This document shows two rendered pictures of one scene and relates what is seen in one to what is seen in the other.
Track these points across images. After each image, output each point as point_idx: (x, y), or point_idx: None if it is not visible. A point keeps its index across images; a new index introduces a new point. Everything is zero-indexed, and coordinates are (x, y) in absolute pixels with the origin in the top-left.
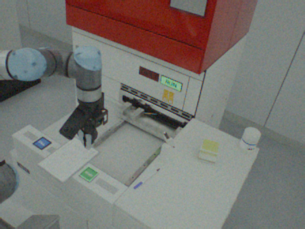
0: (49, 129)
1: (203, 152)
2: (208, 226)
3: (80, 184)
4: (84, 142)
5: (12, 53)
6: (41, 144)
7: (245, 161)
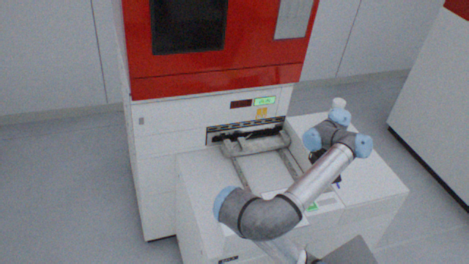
0: (199, 214)
1: None
2: (388, 174)
3: (314, 215)
4: None
5: (361, 144)
6: None
7: None
